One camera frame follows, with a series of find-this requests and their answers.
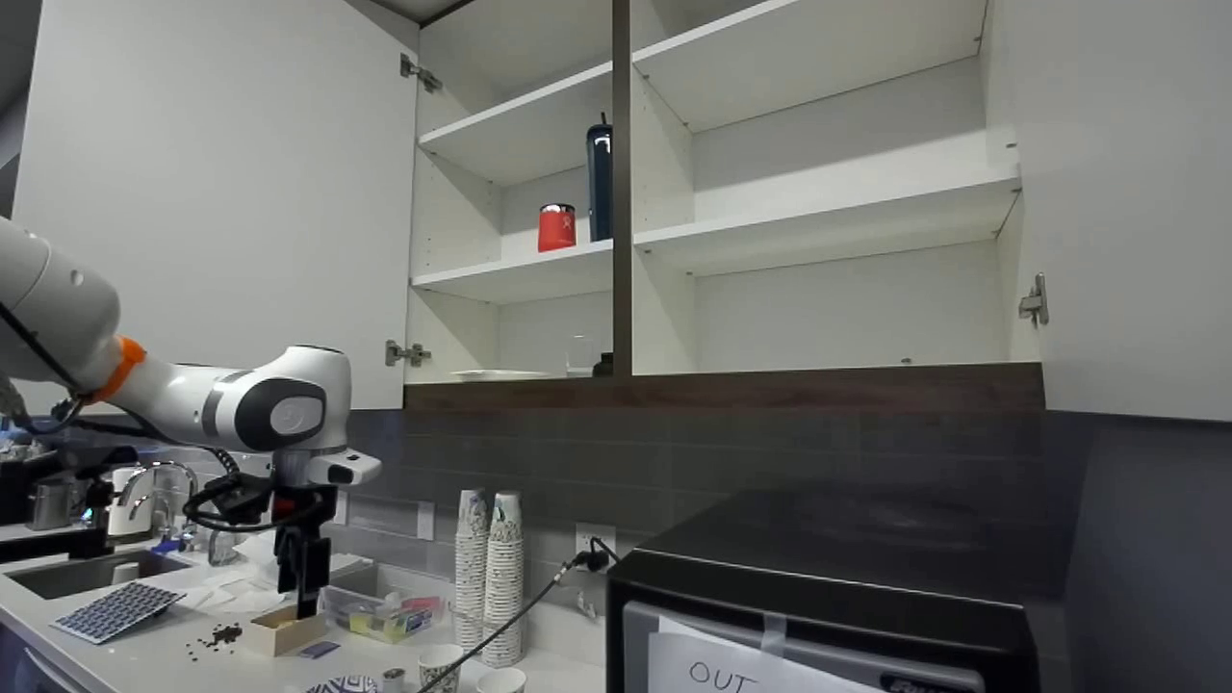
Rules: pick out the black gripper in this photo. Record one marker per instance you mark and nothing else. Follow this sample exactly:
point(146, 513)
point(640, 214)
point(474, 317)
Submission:
point(301, 547)

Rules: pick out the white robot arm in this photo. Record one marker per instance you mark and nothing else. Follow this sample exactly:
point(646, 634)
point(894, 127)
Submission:
point(63, 324)

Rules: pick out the left cabinet door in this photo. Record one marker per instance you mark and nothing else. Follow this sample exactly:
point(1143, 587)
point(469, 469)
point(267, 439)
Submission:
point(238, 171)

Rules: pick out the cabinet door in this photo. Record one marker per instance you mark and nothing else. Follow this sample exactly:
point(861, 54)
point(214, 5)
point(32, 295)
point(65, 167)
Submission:
point(238, 171)
point(1120, 117)

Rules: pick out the right cabinet door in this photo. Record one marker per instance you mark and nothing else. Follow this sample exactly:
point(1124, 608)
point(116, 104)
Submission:
point(1120, 117)

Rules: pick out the small cardboard box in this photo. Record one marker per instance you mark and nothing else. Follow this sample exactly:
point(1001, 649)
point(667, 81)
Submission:
point(283, 634)

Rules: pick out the clear plastic snack container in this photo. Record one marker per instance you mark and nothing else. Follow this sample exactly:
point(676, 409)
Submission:
point(377, 619)

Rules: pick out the blue patterned cloth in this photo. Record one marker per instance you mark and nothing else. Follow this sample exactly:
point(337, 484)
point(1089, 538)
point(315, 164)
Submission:
point(116, 614)

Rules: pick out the left paper cup stack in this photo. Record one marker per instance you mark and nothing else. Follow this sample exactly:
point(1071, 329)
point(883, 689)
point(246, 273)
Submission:
point(469, 562)

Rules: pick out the paper cup stack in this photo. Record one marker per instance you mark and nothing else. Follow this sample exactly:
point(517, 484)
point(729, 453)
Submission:
point(469, 562)
point(500, 583)

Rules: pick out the white electric kettle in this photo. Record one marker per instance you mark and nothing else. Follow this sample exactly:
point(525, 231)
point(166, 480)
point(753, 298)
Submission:
point(128, 510)

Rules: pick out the right paper cup stack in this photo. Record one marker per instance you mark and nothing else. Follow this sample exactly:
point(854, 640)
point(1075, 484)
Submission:
point(500, 583)

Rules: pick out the metal sink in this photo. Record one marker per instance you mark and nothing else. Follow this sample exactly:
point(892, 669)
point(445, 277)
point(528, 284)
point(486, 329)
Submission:
point(83, 575)

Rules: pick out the white paper sign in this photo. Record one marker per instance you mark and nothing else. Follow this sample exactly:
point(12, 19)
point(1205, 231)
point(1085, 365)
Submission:
point(688, 658)

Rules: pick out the red cup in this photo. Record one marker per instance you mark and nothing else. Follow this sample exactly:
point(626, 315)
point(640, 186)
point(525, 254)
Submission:
point(554, 223)

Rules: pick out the black microwave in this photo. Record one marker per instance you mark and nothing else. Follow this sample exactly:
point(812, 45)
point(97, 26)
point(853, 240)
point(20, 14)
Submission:
point(894, 589)

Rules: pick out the dark blue tumbler bottle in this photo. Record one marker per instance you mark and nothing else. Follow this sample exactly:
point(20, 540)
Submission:
point(598, 157)

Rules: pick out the white wall outlet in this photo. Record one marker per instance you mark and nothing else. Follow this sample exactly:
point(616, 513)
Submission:
point(594, 555)

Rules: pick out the white wall cabinet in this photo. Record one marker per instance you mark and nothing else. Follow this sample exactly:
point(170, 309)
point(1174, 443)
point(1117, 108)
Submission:
point(794, 186)

